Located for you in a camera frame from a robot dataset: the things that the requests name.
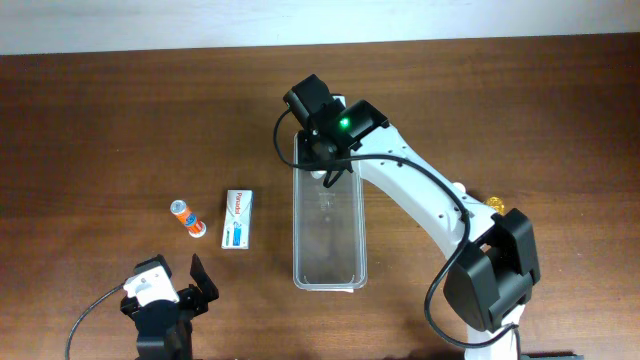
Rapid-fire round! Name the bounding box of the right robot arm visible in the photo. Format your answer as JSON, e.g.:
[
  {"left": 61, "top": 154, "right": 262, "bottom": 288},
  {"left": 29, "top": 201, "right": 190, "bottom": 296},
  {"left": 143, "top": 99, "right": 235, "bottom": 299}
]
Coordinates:
[{"left": 287, "top": 97, "right": 540, "bottom": 359}]

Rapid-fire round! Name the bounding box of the white Panadol box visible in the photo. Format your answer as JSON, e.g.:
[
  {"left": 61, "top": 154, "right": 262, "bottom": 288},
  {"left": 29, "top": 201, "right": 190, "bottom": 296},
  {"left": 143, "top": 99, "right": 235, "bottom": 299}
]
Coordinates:
[{"left": 221, "top": 190, "right": 254, "bottom": 250}]

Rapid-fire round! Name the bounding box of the gold lid jar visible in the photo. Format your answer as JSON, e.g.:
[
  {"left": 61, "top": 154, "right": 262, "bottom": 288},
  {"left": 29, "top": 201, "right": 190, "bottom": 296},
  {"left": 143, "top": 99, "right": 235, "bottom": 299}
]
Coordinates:
[{"left": 484, "top": 196, "right": 505, "bottom": 215}]

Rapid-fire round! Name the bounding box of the orange tablet tube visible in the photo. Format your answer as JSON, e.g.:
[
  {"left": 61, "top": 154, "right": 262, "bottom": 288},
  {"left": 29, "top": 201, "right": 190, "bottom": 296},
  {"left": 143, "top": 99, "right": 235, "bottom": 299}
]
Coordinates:
[{"left": 170, "top": 200, "right": 207, "bottom": 238}]

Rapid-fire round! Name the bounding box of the clear plastic container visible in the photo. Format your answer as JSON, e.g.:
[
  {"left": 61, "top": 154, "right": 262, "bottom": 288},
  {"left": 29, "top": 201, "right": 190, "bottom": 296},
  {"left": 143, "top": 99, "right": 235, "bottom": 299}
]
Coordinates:
[{"left": 292, "top": 130, "right": 368, "bottom": 293}]

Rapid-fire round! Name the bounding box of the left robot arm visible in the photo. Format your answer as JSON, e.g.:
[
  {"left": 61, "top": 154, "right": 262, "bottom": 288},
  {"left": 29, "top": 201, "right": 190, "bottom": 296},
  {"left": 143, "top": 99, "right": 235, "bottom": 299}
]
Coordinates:
[{"left": 120, "top": 255, "right": 219, "bottom": 360}]

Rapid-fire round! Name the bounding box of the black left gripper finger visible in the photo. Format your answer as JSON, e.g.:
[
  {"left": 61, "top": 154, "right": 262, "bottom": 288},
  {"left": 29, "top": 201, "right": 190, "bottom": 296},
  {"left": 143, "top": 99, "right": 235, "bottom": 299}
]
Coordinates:
[
  {"left": 190, "top": 254, "right": 219, "bottom": 303},
  {"left": 134, "top": 254, "right": 172, "bottom": 280}
]

